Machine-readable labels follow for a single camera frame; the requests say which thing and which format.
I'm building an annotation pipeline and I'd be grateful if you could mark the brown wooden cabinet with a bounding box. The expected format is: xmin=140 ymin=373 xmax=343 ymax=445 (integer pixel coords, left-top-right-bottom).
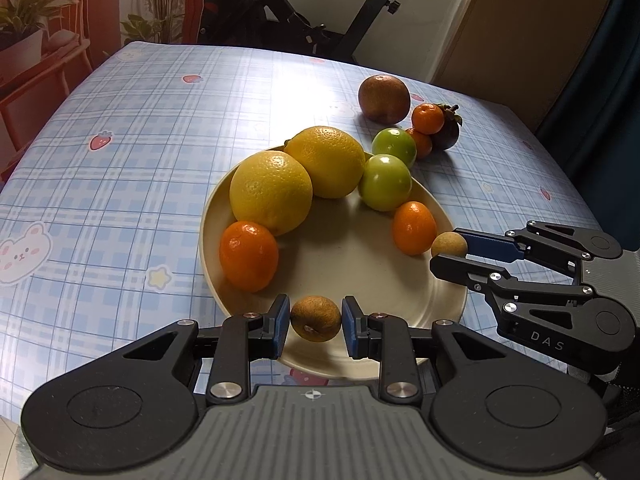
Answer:
xmin=430 ymin=0 xmax=626 ymax=133

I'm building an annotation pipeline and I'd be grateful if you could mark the small brown longan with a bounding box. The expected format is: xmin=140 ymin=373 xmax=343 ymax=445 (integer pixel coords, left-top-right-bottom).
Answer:
xmin=290 ymin=295 xmax=343 ymax=343
xmin=431 ymin=231 xmax=469 ymax=261

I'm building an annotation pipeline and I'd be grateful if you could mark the green round fruit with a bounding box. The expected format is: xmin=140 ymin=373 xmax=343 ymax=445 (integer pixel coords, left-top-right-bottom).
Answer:
xmin=358 ymin=154 xmax=413 ymax=212
xmin=371 ymin=128 xmax=418 ymax=168

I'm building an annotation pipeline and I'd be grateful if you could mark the beige plate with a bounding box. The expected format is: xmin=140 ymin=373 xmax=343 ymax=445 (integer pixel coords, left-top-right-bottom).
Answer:
xmin=199 ymin=146 xmax=469 ymax=382

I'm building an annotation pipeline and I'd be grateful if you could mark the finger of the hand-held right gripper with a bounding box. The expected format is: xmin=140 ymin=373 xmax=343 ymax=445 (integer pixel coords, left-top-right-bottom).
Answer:
xmin=429 ymin=254 xmax=593 ymax=366
xmin=451 ymin=220 xmax=588 ymax=281

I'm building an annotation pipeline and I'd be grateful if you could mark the dark blue curtain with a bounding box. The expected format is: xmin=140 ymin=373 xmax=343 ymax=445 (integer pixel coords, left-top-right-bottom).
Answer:
xmin=535 ymin=0 xmax=640 ymax=256

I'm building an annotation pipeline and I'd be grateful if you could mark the dark purple mangosteen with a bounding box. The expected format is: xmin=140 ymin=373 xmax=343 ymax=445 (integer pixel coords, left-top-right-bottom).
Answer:
xmin=431 ymin=102 xmax=463 ymax=151

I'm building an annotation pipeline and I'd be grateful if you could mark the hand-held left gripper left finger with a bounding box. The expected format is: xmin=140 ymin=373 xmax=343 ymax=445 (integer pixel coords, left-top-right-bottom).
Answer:
xmin=122 ymin=294 xmax=292 ymax=406

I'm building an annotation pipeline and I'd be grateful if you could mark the red-brown apple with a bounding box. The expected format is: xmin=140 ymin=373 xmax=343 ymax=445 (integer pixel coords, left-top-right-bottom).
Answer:
xmin=358 ymin=74 xmax=411 ymax=124

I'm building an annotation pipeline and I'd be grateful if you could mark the blue plaid tablecloth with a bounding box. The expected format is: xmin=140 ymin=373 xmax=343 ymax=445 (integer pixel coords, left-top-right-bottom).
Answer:
xmin=0 ymin=41 xmax=601 ymax=423

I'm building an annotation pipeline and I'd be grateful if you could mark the small orange tangerine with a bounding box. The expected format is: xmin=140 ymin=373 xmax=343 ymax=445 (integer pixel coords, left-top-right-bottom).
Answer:
xmin=391 ymin=201 xmax=438 ymax=256
xmin=405 ymin=127 xmax=434 ymax=160
xmin=411 ymin=103 xmax=446 ymax=135
xmin=219 ymin=220 xmax=280 ymax=294

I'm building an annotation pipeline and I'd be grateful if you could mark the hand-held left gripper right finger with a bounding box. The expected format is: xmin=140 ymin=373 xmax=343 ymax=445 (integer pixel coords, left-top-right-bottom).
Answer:
xmin=341 ymin=296 xmax=506 ymax=406

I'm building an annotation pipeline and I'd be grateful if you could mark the black exercise bike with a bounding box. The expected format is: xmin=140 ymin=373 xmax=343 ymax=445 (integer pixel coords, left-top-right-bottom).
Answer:
xmin=197 ymin=0 xmax=458 ymax=66

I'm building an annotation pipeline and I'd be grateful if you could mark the large yellow orange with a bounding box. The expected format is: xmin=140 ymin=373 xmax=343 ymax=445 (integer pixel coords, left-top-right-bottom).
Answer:
xmin=229 ymin=150 xmax=314 ymax=237
xmin=284 ymin=125 xmax=367 ymax=200

